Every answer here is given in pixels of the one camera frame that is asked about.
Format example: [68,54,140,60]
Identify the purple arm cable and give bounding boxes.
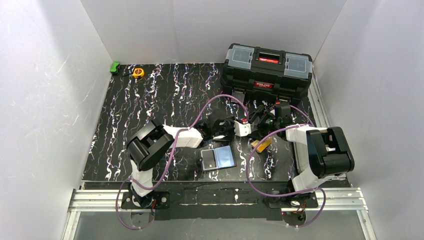
[245,104,326,229]
[115,94,250,231]

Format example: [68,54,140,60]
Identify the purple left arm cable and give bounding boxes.
[115,94,250,231]

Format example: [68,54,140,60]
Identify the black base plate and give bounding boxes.
[118,181,309,221]

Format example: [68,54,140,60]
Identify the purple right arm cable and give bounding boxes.
[245,104,326,229]

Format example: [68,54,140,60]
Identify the black toolbox with red handle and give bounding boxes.
[220,43,313,106]

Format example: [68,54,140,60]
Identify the aluminium frame rail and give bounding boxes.
[307,74,345,181]

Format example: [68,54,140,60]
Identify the orange object on table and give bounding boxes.
[251,137,273,154]

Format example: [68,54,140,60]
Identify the yellow tape measure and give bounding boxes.
[132,67,145,79]

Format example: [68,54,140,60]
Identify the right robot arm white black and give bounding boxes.
[249,101,355,193]

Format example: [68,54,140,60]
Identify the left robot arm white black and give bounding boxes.
[125,117,237,199]

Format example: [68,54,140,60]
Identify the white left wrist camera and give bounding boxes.
[233,121,252,137]

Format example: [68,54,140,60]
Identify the green small object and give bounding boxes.
[109,62,121,75]

